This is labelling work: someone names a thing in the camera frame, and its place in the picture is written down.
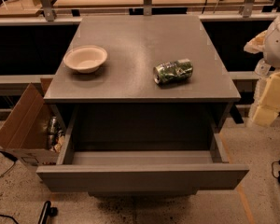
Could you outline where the black cable on floor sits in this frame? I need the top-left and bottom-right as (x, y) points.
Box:
(0, 147), (19, 187)

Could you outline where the metal can in box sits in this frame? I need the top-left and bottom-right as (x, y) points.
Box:
(47, 117), (59, 148)

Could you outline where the metal railing post left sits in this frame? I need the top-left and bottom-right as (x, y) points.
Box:
(40, 0), (56, 21)

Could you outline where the white paper bowl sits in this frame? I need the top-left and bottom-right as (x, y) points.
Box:
(63, 45), (107, 74)

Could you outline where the grey drawer cabinet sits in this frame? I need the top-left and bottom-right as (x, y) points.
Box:
(43, 14), (242, 198)

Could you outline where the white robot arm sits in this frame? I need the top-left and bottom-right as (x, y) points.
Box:
(244, 14), (280, 127)

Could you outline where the crushed green soda can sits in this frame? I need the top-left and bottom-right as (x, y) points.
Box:
(153, 59), (193, 84)

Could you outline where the brown cardboard box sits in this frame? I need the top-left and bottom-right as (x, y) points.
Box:
(0, 83), (62, 172)

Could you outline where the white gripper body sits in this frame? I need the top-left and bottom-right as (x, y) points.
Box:
(248, 70), (280, 127)

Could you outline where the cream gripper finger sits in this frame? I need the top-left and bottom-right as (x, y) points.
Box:
(244, 31), (267, 54)

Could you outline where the grey top drawer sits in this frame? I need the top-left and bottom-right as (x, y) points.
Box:
(37, 104), (248, 196)

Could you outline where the black device bottom left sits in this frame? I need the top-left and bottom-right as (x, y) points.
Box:
(37, 201), (58, 224)

